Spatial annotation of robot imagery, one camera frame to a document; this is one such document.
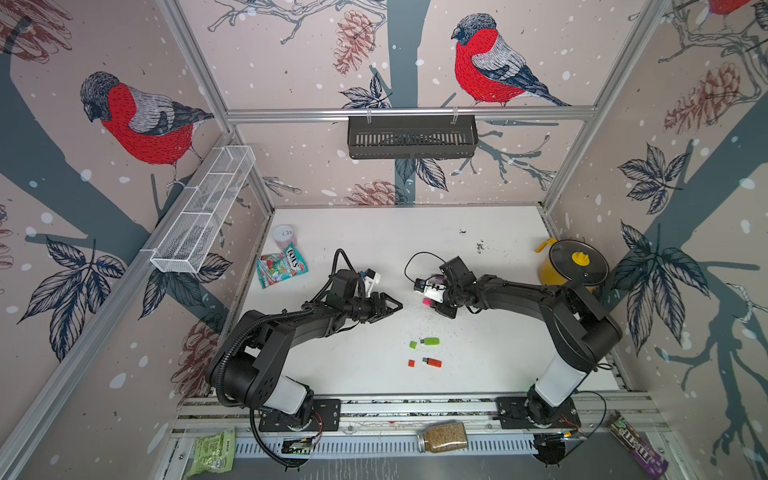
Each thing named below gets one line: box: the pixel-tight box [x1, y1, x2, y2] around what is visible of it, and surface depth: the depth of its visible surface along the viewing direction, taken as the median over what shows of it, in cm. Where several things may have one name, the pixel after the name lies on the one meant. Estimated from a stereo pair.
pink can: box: [273, 225, 297, 251], surface depth 109 cm
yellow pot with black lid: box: [535, 239, 610, 286], surface depth 92 cm
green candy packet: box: [256, 242, 309, 289], surface depth 102 cm
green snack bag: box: [187, 427, 236, 476], surface depth 70 cm
